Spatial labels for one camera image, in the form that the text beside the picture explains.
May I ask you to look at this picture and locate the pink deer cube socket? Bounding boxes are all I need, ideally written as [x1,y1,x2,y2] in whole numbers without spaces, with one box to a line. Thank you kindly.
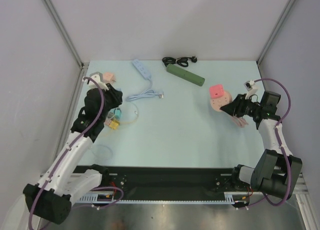
[102,72,116,84]

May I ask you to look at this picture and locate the yellow thin charging cable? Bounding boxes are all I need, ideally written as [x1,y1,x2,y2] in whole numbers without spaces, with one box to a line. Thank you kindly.
[99,102,140,138]

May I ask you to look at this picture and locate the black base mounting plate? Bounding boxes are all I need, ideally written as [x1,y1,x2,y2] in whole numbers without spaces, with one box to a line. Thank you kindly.
[74,164,251,202]

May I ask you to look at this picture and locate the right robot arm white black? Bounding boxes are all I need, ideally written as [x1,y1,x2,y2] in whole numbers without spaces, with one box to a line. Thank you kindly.
[220,91,303,200]

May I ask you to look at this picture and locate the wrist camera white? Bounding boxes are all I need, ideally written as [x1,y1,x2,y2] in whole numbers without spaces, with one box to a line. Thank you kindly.
[244,80,259,100]
[82,72,109,90]

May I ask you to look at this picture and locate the red pink cube charger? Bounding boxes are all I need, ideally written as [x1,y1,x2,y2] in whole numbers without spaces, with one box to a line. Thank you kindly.
[209,84,225,99]

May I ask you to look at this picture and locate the black power cable with plug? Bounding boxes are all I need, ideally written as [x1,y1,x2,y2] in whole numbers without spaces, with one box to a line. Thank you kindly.
[161,55,198,67]

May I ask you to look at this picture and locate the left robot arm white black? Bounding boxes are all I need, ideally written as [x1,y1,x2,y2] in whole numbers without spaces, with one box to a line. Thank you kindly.
[23,80,123,229]

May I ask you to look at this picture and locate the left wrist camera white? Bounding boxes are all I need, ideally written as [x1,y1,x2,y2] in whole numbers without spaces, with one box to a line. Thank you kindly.
[82,72,109,90]

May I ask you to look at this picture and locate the aluminium frame post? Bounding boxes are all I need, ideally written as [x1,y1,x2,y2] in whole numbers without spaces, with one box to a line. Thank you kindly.
[256,0,297,67]
[41,0,89,70]

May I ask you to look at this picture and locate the left aluminium frame post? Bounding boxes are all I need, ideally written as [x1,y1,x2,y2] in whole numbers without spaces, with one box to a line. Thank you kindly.
[41,0,89,70]

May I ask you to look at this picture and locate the small yellow orange adapter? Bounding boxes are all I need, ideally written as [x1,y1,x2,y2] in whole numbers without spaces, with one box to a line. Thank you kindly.
[108,120,120,130]

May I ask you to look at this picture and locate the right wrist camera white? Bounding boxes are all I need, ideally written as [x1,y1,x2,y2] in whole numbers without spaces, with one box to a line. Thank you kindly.
[244,80,259,100]

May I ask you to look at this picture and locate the pink round socket hub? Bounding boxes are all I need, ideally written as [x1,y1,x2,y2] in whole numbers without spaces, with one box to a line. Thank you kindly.
[209,91,232,112]

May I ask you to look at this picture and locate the grey cable duct rail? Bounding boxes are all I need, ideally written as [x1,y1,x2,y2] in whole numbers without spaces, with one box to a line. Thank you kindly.
[77,191,249,205]

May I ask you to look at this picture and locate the green power strip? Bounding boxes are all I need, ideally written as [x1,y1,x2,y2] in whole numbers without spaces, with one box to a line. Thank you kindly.
[166,64,205,86]

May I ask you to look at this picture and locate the pink plug adapter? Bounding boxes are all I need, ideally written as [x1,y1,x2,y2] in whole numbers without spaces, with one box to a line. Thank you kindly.
[104,118,113,125]

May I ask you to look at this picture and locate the teal plug adapter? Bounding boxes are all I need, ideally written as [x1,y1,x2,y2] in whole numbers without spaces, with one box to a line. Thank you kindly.
[113,107,122,119]

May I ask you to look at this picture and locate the right aluminium frame post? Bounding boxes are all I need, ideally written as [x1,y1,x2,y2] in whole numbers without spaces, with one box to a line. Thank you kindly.
[256,0,297,67]

